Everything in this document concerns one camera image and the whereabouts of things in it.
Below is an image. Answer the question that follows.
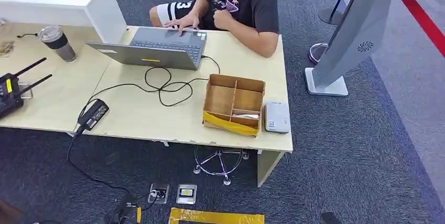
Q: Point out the yellow floor tape strip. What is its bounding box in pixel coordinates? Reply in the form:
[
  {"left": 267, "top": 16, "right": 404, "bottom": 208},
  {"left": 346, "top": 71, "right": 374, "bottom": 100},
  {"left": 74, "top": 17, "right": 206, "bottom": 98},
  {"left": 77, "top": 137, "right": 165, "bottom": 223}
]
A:
[{"left": 168, "top": 208, "right": 265, "bottom": 224}]

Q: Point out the floor socket with plug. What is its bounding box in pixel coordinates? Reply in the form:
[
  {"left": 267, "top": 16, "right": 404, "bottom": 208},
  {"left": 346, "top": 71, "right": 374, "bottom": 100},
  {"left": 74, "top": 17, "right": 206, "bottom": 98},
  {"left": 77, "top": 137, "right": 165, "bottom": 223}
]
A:
[{"left": 147, "top": 183, "right": 171, "bottom": 205}]

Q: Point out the white card reader device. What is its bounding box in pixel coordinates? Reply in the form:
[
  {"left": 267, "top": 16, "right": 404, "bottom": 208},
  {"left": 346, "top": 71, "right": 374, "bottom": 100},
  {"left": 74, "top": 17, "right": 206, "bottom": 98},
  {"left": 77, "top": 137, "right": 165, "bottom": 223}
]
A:
[{"left": 264, "top": 101, "right": 291, "bottom": 134}]

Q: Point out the person's left hand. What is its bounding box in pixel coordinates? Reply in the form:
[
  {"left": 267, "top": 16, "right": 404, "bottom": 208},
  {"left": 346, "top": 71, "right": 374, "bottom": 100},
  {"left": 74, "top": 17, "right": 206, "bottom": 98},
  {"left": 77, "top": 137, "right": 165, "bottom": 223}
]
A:
[{"left": 213, "top": 8, "right": 234, "bottom": 31}]

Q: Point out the black laptop power cable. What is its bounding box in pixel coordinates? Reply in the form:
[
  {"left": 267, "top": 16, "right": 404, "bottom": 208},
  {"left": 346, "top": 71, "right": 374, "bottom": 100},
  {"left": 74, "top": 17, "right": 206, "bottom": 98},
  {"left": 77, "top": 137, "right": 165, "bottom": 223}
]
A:
[{"left": 78, "top": 55, "right": 221, "bottom": 119}]

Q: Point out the wooden compartment box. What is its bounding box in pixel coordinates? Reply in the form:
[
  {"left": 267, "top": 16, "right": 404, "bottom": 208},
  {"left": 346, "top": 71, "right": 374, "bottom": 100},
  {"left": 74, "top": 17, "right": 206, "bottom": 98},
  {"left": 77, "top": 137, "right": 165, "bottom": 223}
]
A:
[{"left": 202, "top": 73, "right": 266, "bottom": 137}]

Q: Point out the red barrier belt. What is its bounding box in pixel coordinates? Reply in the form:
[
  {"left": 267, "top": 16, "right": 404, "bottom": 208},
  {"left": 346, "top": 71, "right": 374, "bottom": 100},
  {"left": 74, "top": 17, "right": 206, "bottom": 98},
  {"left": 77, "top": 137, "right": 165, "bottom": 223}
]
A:
[{"left": 398, "top": 0, "right": 445, "bottom": 58}]

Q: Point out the floor socket with yellow label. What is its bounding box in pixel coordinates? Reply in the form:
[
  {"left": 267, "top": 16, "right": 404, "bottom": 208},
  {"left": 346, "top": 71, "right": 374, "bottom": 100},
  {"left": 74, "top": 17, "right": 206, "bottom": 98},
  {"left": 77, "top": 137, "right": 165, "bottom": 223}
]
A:
[{"left": 176, "top": 184, "right": 197, "bottom": 205}]

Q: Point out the person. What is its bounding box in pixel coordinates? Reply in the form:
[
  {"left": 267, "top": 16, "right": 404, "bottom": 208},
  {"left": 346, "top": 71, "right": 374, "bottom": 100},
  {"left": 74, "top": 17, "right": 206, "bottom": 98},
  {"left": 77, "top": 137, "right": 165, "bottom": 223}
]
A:
[{"left": 149, "top": 0, "right": 281, "bottom": 58}]

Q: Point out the chrome chair base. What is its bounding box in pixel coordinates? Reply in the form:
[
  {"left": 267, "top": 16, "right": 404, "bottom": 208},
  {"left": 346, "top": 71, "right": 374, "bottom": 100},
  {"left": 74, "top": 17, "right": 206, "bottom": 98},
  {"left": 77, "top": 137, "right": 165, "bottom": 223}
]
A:
[{"left": 193, "top": 147, "right": 250, "bottom": 186}]

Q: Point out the brown object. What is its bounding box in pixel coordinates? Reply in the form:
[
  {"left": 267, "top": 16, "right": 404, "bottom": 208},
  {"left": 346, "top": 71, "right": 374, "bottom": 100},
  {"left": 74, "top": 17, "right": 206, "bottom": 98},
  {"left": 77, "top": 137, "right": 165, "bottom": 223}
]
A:
[{"left": 0, "top": 200, "right": 22, "bottom": 224}]

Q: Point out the black power adapter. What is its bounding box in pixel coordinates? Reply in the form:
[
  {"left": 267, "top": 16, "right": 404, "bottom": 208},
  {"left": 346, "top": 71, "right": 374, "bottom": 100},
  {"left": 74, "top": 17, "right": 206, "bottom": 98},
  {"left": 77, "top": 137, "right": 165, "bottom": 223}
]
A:
[{"left": 77, "top": 99, "right": 110, "bottom": 132}]

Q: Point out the grey kiosk stand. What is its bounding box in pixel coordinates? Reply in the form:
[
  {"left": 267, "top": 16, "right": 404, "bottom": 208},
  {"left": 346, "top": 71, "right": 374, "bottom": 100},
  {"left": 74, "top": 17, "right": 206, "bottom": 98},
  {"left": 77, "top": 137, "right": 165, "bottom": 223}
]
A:
[{"left": 304, "top": 0, "right": 425, "bottom": 97}]

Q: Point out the black radio with antennas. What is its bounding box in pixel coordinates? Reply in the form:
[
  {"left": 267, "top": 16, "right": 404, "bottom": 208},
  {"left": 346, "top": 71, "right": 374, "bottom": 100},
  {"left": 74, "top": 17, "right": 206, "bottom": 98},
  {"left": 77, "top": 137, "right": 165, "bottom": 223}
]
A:
[{"left": 0, "top": 57, "right": 54, "bottom": 119}]

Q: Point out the black plug block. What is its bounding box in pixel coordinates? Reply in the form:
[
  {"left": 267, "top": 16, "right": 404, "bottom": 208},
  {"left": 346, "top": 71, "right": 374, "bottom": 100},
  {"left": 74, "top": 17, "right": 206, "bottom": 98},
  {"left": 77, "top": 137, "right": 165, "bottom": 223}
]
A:
[{"left": 104, "top": 198, "right": 140, "bottom": 224}]

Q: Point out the person's right hand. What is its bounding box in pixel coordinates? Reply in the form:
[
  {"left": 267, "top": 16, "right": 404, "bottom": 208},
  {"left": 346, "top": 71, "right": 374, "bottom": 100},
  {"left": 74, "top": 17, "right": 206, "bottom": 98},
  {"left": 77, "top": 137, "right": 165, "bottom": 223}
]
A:
[{"left": 164, "top": 13, "right": 200, "bottom": 37}]

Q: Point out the black tumbler with clear lid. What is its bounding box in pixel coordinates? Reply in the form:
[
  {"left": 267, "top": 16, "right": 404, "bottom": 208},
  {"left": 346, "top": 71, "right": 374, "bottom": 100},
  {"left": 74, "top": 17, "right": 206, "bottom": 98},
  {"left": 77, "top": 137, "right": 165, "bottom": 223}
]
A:
[{"left": 37, "top": 25, "right": 78, "bottom": 63}]

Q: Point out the pale desk with leg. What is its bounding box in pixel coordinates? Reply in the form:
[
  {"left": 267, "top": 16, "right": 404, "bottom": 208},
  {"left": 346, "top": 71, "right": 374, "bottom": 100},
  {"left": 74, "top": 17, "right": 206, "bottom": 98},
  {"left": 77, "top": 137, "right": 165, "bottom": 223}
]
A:
[{"left": 73, "top": 26, "right": 294, "bottom": 188}]

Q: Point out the chrome stanchion base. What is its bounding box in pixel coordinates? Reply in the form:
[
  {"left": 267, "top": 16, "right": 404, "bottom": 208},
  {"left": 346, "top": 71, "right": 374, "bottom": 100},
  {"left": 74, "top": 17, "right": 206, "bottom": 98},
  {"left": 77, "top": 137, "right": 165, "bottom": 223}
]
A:
[{"left": 308, "top": 42, "right": 330, "bottom": 66}]

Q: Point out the clear radio stand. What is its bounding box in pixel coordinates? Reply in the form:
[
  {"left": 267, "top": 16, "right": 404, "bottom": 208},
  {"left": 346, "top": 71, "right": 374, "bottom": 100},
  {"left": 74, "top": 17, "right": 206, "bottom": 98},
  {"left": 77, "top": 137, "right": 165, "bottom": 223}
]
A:
[{"left": 19, "top": 82, "right": 34, "bottom": 100}]

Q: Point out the black mains cable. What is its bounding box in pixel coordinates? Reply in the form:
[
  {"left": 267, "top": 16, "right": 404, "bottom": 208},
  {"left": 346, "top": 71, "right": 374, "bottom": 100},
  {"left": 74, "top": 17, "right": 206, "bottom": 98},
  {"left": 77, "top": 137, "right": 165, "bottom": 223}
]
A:
[{"left": 67, "top": 125, "right": 139, "bottom": 202}]

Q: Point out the grey laptop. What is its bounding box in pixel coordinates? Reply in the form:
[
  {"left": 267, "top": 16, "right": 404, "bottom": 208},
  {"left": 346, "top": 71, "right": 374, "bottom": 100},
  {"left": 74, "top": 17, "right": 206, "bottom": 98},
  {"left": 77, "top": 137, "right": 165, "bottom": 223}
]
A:
[{"left": 86, "top": 27, "right": 208, "bottom": 71}]

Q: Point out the white desk partition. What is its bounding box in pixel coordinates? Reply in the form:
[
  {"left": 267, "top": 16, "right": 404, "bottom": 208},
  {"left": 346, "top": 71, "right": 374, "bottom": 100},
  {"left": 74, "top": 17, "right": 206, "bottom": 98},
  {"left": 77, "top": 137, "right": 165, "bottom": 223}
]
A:
[{"left": 0, "top": 0, "right": 128, "bottom": 45}]

